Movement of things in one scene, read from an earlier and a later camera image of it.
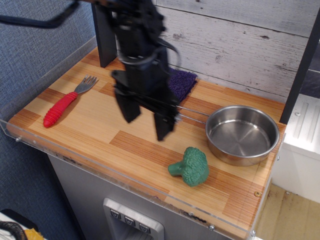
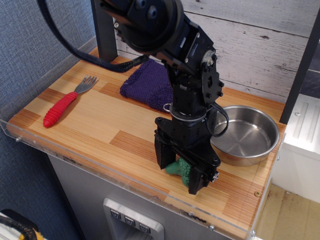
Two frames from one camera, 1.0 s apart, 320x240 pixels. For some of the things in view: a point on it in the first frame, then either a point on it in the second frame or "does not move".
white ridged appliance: x=298 y=168 does not move
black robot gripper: x=147 y=75 → x=190 y=137
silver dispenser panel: x=126 y=223 does not move
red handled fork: x=54 y=113 does not move
